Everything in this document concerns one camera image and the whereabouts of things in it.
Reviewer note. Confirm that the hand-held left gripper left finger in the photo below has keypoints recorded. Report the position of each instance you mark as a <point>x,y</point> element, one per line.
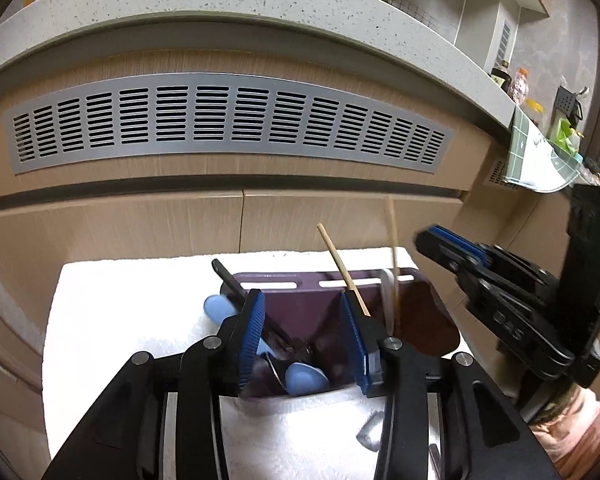
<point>252,340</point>

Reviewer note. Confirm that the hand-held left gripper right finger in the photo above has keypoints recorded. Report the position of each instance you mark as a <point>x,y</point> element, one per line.
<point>355,345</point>

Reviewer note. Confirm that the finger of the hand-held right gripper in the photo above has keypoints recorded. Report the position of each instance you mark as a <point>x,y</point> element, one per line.
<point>440,252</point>
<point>452,237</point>

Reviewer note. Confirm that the dark metal spoon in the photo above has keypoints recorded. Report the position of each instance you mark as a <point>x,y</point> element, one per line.
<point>279,372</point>

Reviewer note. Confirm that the light blue plastic spoon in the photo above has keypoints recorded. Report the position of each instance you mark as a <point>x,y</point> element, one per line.
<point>217,307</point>

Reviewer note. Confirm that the wooden chopstick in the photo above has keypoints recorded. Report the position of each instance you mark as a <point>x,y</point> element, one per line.
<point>392,260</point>
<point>340,270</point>

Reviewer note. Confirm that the purple plastic utensil container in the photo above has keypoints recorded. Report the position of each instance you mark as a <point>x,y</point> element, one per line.
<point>305,310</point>

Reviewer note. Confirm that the white plastic utensil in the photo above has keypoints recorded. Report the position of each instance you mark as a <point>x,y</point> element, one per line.
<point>386,285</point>

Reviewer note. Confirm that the black plastic spatula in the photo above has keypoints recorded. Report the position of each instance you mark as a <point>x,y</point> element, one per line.
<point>227,277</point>

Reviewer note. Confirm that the person's right forearm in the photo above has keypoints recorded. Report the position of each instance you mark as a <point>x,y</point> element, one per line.
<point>585,430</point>

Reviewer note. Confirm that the small grey vent grille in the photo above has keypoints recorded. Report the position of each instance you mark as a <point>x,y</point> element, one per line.
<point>497,172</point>

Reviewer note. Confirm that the green checked cloth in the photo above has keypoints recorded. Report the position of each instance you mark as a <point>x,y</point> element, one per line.
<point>530,155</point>

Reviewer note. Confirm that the white textured towel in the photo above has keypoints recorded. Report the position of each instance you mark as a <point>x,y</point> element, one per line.
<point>129,310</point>

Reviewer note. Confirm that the green bag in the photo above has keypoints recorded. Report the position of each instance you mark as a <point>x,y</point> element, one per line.
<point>562,132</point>

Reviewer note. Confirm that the yellow container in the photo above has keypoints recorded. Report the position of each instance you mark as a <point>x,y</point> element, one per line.
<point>533,106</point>

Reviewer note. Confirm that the clear bottle with orange cap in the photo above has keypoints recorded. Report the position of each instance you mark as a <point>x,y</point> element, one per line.
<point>520,82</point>

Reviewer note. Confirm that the dark bottle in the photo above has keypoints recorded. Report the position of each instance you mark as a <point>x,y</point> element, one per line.
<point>501,74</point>

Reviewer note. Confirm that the black metal holder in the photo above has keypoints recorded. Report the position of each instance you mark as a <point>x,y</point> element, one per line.
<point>566,100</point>

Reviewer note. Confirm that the wooden cabinet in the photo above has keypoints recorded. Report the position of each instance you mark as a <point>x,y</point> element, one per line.
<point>129,220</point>

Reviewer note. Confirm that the large grey vent grille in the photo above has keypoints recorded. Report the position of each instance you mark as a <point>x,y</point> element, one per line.
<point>229,120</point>

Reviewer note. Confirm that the speckled white countertop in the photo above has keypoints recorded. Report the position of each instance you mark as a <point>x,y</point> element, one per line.
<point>179,5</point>

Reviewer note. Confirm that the white duct box with vent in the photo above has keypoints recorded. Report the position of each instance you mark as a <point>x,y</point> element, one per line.
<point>500,25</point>

